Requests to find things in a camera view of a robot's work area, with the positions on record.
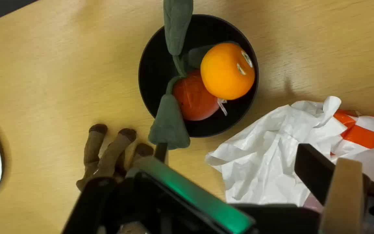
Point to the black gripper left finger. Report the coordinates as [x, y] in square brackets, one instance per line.
[187, 195]

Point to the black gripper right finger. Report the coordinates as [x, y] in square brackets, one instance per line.
[344, 199]

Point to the brown plush toy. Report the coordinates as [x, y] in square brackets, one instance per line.
[109, 156]

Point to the orange plush fruit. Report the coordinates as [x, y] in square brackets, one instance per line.
[226, 72]

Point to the white orange plastic bag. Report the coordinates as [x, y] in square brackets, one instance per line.
[260, 151]

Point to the black bowl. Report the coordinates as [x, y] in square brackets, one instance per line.
[152, 78]

